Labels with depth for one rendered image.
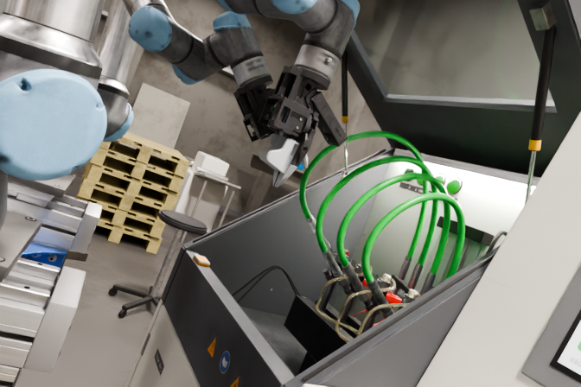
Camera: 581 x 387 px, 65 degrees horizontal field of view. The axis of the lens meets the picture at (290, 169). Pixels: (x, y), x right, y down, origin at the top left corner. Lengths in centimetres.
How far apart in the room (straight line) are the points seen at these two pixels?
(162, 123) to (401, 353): 786
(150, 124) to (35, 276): 773
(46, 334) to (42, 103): 31
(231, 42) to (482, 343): 72
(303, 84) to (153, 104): 774
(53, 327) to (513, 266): 68
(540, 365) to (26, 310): 68
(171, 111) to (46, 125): 807
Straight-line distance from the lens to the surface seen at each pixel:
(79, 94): 50
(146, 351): 136
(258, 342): 86
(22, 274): 76
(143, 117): 845
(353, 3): 86
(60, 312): 66
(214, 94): 901
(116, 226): 468
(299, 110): 80
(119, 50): 124
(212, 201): 623
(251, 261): 136
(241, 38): 98
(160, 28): 93
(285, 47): 944
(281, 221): 136
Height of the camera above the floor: 125
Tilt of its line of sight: level
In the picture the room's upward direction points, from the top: 22 degrees clockwise
